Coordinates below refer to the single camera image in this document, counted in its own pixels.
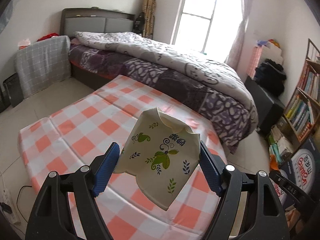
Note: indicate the person's right hand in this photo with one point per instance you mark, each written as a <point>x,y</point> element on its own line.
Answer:
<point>294,222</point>

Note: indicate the white power strip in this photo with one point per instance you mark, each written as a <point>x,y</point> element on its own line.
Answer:
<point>9,208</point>

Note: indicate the grey checkered cushion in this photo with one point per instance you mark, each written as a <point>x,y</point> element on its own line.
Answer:
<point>42,64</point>

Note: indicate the white plastic trash bin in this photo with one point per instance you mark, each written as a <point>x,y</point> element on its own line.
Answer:
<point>239,216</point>

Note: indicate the black floor heater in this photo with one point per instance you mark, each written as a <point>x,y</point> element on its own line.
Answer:
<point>13,88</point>

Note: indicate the green leaf paper cup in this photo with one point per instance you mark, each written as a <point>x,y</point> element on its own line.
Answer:
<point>161,152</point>

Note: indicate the plaid folded item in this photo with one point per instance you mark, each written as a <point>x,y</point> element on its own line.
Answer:
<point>148,8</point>

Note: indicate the window with white frame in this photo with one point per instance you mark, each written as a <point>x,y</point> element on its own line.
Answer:
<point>208,26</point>

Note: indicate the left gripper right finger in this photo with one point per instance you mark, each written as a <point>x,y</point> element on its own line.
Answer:
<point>264,217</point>

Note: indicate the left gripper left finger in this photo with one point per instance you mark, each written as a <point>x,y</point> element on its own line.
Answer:
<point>51,216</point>

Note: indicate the black storage bench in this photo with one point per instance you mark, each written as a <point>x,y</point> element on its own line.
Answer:
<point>269,108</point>

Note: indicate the wooden bookshelf with books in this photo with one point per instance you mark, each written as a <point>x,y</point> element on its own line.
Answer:
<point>300,119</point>

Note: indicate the lower Ganten water carton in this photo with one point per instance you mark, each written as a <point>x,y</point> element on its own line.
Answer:
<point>285,200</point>

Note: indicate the pile of dark clothes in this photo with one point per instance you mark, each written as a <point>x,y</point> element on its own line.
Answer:
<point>270,76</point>

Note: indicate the orange white checkered mat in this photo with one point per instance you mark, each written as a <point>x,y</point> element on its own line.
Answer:
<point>76,134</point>

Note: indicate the beige curtain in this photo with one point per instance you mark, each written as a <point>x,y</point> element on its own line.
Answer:
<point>233,58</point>

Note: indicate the pink white storage cabinet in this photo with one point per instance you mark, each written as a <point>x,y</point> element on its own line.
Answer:
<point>267,50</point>

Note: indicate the ganten water carton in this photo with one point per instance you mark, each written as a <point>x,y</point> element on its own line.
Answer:
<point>285,200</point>
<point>306,168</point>

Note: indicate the upper Ganten water carton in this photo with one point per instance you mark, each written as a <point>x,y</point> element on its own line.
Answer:
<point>306,168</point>

